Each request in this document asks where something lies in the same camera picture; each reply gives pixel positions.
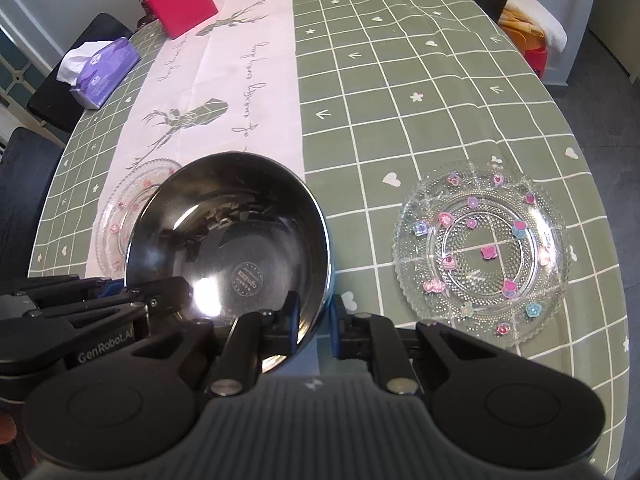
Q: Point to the person's left hand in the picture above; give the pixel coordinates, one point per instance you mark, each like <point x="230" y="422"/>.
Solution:
<point x="7" y="426"/>

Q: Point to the stainless steel bowl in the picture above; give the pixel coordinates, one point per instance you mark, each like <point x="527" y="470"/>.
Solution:
<point x="225" y="240"/>

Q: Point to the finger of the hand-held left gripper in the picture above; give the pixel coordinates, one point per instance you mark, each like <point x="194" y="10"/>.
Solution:
<point x="112" y="288"/>
<point x="167" y="297"/>

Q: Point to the red stool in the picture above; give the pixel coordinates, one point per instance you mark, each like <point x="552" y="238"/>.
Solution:
<point x="535" y="57"/>

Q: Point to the green checked tablecloth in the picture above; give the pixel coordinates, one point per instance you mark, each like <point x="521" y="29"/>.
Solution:
<point x="400" y="85"/>

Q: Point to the red box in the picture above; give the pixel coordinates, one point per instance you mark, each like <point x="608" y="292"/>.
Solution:
<point x="182" y="5"/>

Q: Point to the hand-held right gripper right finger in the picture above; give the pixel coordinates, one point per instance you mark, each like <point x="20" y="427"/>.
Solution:
<point x="338" y="330"/>

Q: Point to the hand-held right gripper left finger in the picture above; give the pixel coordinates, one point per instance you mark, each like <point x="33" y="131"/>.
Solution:
<point x="285" y="325"/>

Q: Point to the purple tissue pack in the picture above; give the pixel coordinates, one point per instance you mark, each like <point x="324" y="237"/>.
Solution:
<point x="107" y="72"/>

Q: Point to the white deer print table runner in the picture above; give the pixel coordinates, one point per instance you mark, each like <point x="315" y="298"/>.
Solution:
<point x="250" y="60"/>

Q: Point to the clear glass plate flower stickers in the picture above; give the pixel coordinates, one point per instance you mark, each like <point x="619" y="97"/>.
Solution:
<point x="120" y="225"/>
<point x="480" y="280"/>

